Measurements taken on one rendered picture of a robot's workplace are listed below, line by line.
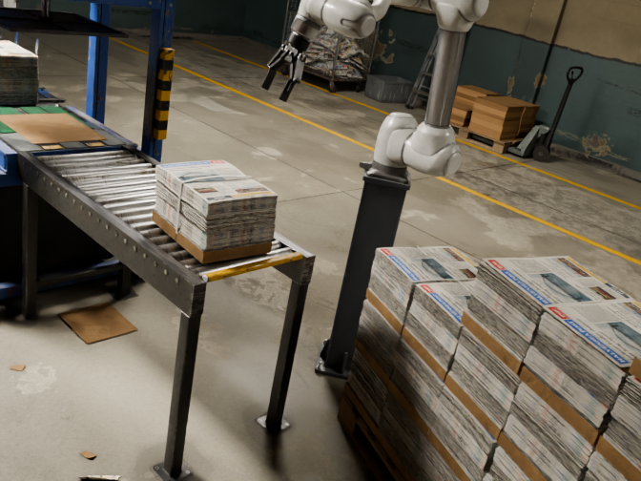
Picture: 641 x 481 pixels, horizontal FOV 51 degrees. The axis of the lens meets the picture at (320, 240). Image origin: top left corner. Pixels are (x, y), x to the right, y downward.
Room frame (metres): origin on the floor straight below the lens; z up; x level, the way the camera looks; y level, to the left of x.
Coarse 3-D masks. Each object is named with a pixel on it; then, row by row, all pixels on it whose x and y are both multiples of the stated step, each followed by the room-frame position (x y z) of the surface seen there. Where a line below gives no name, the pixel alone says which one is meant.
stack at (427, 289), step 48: (384, 288) 2.30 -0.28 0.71; (432, 288) 2.13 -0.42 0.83; (384, 336) 2.23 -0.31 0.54; (432, 336) 2.00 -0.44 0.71; (384, 384) 2.18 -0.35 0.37; (432, 384) 1.94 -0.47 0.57; (480, 384) 1.76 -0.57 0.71; (384, 432) 2.10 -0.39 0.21; (480, 432) 1.70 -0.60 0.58; (528, 432) 1.56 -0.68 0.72; (576, 432) 1.44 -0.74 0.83; (384, 480) 2.05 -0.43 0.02; (432, 480) 1.82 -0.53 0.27; (480, 480) 1.65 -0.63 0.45; (528, 480) 1.51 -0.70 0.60; (576, 480) 1.40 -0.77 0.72
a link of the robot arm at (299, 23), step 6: (300, 18) 2.30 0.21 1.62; (294, 24) 2.30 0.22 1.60; (300, 24) 2.29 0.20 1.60; (306, 24) 2.29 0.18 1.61; (312, 24) 2.29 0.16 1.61; (294, 30) 2.29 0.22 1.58; (300, 30) 2.28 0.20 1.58; (306, 30) 2.29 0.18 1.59; (312, 30) 2.29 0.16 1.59; (318, 30) 2.32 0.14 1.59; (300, 36) 2.29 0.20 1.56; (306, 36) 2.29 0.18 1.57; (312, 36) 2.30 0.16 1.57
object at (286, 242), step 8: (128, 144) 3.15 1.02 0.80; (136, 152) 3.06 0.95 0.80; (152, 160) 2.98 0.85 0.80; (272, 240) 2.37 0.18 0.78; (280, 240) 2.35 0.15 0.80; (288, 240) 2.36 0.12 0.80; (296, 248) 2.31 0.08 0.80; (304, 248) 2.32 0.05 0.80; (304, 256) 2.25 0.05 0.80; (312, 256) 2.27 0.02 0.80; (280, 264) 2.33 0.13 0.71; (288, 264) 2.30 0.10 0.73; (296, 264) 2.27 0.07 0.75; (304, 264) 2.25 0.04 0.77; (312, 264) 2.28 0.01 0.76; (280, 272) 2.32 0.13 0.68; (288, 272) 2.30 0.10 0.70; (296, 272) 2.27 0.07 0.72; (304, 272) 2.25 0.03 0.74; (296, 280) 2.27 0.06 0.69; (304, 280) 2.26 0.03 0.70
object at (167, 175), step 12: (156, 168) 2.28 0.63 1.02; (168, 168) 2.26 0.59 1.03; (180, 168) 2.29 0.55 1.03; (192, 168) 2.31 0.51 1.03; (204, 168) 2.33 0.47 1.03; (216, 168) 2.36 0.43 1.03; (228, 168) 2.38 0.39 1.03; (168, 180) 2.21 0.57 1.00; (156, 192) 2.27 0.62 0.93; (168, 192) 2.21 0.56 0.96; (156, 204) 2.28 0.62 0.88; (168, 204) 2.21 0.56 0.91; (168, 216) 2.21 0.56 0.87
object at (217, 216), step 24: (192, 192) 2.09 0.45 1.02; (216, 192) 2.12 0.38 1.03; (240, 192) 2.16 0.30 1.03; (264, 192) 2.20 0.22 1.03; (192, 216) 2.08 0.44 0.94; (216, 216) 2.04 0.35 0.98; (240, 216) 2.10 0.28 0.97; (264, 216) 2.17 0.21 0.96; (192, 240) 2.08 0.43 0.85; (216, 240) 2.04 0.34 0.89; (240, 240) 2.11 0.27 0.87; (264, 240) 2.19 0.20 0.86
